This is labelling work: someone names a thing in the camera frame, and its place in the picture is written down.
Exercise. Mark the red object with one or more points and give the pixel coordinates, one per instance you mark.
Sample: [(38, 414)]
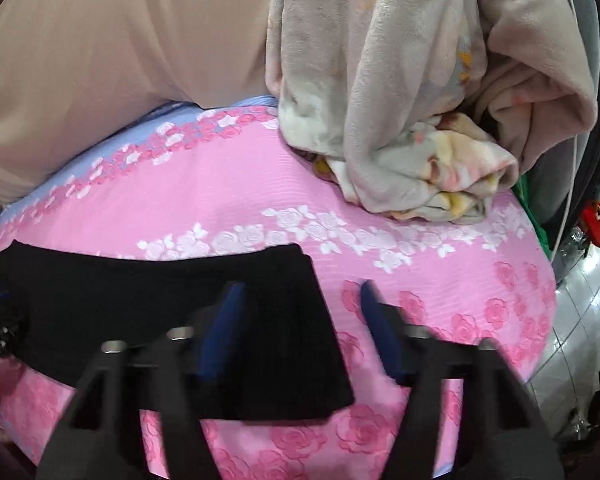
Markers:
[(592, 222)]

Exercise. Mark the pink floral bed sheet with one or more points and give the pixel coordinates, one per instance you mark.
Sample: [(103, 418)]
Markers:
[(420, 280)]

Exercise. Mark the beige cloth cover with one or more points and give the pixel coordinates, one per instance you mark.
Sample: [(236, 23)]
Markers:
[(120, 70)]

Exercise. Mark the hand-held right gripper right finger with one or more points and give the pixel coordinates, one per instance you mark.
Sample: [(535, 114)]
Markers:
[(377, 325)]

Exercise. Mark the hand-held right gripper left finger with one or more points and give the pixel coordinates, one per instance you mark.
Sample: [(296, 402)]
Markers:
[(219, 330)]

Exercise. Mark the green cloth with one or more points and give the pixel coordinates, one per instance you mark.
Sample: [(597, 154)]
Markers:
[(532, 220)]

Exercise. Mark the dark grey cloth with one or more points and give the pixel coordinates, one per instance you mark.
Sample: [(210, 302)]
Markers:
[(555, 180)]

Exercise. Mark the black pants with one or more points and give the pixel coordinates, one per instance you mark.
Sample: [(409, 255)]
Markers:
[(170, 310)]

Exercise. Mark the floral fleece blanket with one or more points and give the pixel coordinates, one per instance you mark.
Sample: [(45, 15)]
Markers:
[(380, 85)]

